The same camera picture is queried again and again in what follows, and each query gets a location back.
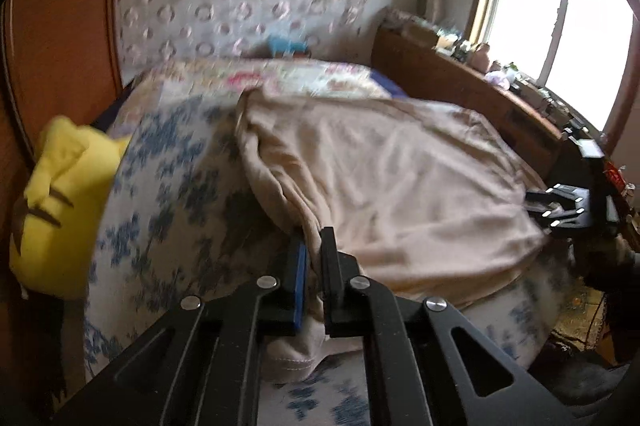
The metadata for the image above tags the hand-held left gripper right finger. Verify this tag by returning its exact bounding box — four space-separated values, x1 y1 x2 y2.
320 227 573 426

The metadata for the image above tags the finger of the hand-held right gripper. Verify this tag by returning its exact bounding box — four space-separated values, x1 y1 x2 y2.
537 205 589 229
525 186 592 207

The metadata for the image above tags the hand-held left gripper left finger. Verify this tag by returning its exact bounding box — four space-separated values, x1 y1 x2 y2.
50 236 308 426

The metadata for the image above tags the beige small garment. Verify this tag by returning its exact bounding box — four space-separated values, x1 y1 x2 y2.
235 88 548 382

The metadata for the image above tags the patterned floor rug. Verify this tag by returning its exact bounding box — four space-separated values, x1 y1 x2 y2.
547 283 608 349

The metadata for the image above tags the floral bed blanket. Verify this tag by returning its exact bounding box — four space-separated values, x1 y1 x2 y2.
82 58 576 426

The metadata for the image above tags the pile of small household things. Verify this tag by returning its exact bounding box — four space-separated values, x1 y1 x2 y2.
385 6 601 141

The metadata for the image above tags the window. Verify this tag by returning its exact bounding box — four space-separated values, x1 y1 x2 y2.
465 0 640 141

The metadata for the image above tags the blue toy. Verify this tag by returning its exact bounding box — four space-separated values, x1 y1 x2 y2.
267 34 311 59

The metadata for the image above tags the yellow plush toy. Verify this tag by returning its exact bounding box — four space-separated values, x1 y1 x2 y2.
9 116 133 301

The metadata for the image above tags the wooden headboard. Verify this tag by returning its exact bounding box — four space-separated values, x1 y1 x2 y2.
0 0 126 407

